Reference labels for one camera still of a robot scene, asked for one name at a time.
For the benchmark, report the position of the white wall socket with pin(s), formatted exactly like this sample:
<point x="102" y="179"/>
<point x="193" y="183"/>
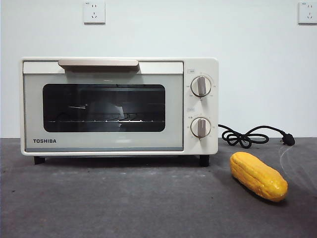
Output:
<point x="308" y="12"/>
<point x="94" y="12"/>

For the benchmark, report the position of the cream temperature knob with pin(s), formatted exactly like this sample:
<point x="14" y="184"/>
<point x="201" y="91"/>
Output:
<point x="201" y="86"/>

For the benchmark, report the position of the yellow corn cob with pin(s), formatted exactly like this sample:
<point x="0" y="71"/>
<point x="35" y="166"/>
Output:
<point x="260" y="177"/>

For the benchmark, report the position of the cream timer knob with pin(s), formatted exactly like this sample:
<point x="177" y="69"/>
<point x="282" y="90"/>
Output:
<point x="200" y="127"/>

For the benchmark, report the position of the cream Toshiba toaster oven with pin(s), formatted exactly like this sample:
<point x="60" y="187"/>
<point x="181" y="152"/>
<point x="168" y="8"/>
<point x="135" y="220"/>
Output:
<point x="200" y="64"/>

